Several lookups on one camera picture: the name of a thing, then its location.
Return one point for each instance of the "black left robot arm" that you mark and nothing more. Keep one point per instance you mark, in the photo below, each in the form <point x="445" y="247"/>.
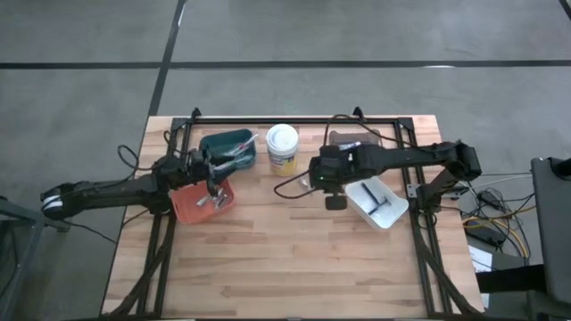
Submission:
<point x="111" y="191"/>

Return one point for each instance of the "clear teal toothbrush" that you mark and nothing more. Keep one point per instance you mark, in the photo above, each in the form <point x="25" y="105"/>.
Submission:
<point x="227" y="165"/>

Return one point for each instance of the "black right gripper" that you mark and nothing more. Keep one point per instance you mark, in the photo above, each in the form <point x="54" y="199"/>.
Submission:
<point x="330" y="171"/>

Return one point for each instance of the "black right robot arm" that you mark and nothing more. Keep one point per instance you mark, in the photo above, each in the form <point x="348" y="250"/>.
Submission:
<point x="401" y="156"/>

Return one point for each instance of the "teal plastic bin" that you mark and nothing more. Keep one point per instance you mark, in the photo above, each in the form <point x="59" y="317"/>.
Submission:
<point x="214" y="142"/>

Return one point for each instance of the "orange plastic bin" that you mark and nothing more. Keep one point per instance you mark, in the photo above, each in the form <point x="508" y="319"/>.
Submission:
<point x="187" y="209"/>

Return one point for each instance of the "clear orange toothbrush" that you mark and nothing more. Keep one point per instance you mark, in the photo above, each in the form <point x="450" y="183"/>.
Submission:
<point x="243" y="145"/>

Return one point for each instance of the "clear silver toiletry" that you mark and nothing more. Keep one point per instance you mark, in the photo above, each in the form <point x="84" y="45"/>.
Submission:
<point x="305" y="182"/>
<point x="204" y="200"/>
<point x="220" y="203"/>

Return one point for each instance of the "yellow Lysol wipes canister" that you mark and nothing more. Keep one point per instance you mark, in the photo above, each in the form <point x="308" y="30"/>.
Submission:
<point x="282" y="142"/>

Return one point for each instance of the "grey metal cabinet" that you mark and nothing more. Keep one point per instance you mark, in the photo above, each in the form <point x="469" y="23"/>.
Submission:
<point x="553" y="223"/>

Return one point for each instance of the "black power adapter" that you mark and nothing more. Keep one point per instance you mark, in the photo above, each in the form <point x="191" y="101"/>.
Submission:
<point x="486" y="235"/>

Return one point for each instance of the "white plastic bin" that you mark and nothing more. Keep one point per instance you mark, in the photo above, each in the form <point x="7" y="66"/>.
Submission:
<point x="388" y="214"/>

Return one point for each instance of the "grey plastic bin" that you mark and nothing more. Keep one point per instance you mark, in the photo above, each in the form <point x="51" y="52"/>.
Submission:
<point x="366" y="135"/>

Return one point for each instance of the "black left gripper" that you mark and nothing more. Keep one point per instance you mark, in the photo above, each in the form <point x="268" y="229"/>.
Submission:
<point x="201" y="167"/>

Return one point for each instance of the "grey metal stand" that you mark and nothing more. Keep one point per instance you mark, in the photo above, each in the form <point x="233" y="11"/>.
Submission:
<point x="18" y="214"/>

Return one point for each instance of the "black aluminium rig frame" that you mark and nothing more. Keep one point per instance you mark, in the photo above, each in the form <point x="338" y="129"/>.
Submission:
<point x="232" y="120"/>

